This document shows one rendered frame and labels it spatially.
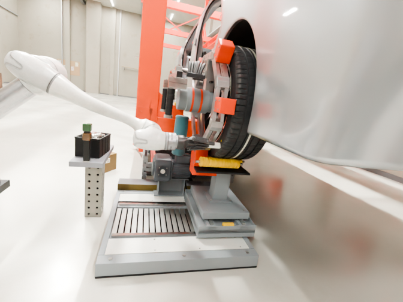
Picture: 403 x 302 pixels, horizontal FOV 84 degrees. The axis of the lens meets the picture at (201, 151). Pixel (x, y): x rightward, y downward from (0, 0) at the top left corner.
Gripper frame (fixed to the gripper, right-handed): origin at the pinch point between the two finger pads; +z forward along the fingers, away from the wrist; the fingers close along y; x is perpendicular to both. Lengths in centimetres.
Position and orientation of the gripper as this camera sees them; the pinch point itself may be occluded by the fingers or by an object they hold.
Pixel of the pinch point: (213, 145)
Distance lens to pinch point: 119.2
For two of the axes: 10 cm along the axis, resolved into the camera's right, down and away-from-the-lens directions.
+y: 2.6, -5.0, -8.3
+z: 9.6, 0.7, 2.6
